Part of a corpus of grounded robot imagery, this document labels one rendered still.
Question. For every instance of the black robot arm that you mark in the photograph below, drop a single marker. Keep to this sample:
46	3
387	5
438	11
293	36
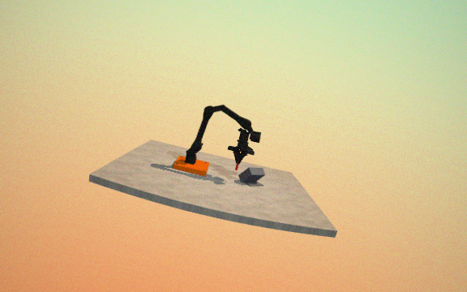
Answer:
208	111

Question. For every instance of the grey sloped panel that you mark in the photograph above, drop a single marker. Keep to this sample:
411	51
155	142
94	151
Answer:
251	175

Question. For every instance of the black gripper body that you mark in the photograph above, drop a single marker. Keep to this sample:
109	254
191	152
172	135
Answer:
242	146

